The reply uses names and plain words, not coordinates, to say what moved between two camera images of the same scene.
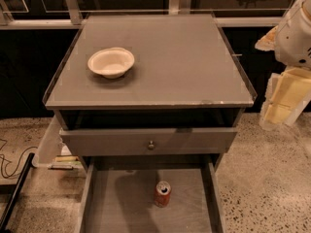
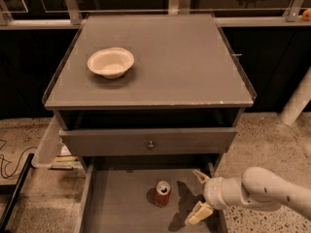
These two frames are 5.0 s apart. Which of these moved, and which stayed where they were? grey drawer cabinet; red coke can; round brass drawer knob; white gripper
Moved: white gripper
Stayed: red coke can; grey drawer cabinet; round brass drawer knob
